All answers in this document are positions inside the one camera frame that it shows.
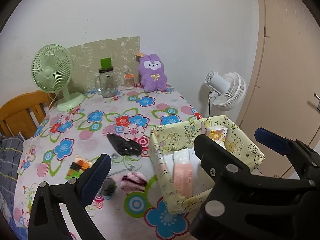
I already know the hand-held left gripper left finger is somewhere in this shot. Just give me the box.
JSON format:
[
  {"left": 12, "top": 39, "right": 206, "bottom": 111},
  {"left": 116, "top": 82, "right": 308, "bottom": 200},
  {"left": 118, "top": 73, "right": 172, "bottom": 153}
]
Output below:
[{"left": 28, "top": 154, "right": 112, "bottom": 240}]

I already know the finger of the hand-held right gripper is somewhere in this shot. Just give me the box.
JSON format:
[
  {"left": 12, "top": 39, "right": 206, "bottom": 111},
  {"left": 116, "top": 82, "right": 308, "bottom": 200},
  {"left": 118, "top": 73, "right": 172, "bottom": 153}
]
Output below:
[
  {"left": 190, "top": 134, "right": 320, "bottom": 240},
  {"left": 254, "top": 127, "right": 320, "bottom": 170}
]

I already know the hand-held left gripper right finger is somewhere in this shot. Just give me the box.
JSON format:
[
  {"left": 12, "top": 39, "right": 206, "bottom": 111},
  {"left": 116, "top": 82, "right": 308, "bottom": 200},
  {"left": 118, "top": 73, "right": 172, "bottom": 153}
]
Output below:
[{"left": 235, "top": 195, "right": 320, "bottom": 240}]

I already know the dark grey cloth pouch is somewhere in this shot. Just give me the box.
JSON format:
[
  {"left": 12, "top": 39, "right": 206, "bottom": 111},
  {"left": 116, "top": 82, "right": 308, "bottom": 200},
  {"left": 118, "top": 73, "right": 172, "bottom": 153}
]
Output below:
[{"left": 99, "top": 166, "right": 135, "bottom": 197}]

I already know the cartoon print tissue packet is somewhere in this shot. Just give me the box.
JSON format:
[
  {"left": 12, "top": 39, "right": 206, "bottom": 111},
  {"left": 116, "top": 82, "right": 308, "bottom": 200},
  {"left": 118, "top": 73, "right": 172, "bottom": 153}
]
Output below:
[{"left": 205, "top": 127, "right": 229, "bottom": 147}]

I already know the green orange tissue packet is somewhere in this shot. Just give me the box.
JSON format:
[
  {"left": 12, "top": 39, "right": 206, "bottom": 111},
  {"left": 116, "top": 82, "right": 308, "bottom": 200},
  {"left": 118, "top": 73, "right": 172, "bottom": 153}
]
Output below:
[{"left": 66, "top": 156, "right": 92, "bottom": 180}]

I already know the white tissue pack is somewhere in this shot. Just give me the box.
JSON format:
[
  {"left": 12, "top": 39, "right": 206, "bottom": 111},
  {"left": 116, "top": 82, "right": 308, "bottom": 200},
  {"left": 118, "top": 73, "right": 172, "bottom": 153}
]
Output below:
[{"left": 173, "top": 149, "right": 192, "bottom": 166}]

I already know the pink clear packet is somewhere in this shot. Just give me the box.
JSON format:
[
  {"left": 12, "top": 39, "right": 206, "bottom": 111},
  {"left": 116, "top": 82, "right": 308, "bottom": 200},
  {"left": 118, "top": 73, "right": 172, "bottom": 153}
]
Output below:
[{"left": 174, "top": 162, "right": 195, "bottom": 198}]

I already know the black plastic bag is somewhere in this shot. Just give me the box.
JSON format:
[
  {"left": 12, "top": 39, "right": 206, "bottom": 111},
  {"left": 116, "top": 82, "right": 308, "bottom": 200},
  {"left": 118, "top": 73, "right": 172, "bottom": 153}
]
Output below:
[{"left": 107, "top": 133, "right": 142, "bottom": 157}]

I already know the yellow cartoon paper box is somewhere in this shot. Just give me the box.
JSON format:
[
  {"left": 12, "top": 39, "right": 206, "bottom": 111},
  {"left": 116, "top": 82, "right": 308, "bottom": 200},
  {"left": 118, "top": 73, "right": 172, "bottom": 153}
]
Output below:
[{"left": 149, "top": 115, "right": 265, "bottom": 214}]

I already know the floral tablecloth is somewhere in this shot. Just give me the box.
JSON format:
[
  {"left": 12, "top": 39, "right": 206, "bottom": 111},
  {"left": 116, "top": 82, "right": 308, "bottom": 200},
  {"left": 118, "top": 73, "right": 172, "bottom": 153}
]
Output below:
[{"left": 14, "top": 82, "right": 215, "bottom": 240}]

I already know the white standing fan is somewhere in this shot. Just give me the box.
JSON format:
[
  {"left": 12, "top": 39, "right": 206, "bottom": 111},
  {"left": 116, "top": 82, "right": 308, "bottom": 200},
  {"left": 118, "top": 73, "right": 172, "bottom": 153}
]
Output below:
[{"left": 205, "top": 71, "right": 247, "bottom": 112}]

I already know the plaid blanket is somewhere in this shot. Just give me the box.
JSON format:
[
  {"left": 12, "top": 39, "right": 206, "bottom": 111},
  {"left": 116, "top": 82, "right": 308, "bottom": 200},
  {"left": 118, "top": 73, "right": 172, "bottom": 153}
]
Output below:
[{"left": 0, "top": 136, "right": 25, "bottom": 205}]

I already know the beige door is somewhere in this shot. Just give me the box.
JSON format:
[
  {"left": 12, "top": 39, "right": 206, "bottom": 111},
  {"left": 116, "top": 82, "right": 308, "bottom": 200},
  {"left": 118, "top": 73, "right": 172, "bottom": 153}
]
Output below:
[{"left": 237, "top": 0, "right": 320, "bottom": 180}]

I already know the glass jar with green lid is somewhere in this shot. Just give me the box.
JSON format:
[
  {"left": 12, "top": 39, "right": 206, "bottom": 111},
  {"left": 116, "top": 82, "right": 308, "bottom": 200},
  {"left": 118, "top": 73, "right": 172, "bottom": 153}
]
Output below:
[{"left": 95, "top": 58, "right": 118, "bottom": 98}]

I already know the purple plush bunny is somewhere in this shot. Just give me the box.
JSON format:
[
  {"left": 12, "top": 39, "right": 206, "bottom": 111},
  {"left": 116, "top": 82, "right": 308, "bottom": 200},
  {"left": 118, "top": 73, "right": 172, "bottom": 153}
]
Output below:
[{"left": 138, "top": 53, "right": 168, "bottom": 92}]

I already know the small jar with orange lid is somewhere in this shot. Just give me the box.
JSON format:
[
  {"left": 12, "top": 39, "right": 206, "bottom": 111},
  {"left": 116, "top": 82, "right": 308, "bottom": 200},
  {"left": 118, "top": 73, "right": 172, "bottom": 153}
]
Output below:
[{"left": 124, "top": 73, "right": 135, "bottom": 90}]

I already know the green desk fan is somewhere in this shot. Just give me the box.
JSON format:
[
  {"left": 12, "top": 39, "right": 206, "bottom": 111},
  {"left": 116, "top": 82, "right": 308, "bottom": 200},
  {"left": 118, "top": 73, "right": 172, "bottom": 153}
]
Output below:
[{"left": 31, "top": 44, "right": 85, "bottom": 112}]

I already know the green patterned board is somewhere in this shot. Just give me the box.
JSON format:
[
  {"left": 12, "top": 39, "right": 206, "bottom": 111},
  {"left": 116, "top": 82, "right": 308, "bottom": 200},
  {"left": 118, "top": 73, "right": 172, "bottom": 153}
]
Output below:
[{"left": 67, "top": 36, "right": 141, "bottom": 93}]

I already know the white fan cable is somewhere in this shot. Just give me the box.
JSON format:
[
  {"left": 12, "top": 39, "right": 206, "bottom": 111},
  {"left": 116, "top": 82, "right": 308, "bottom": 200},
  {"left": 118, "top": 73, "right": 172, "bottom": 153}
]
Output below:
[{"left": 49, "top": 94, "right": 60, "bottom": 110}]

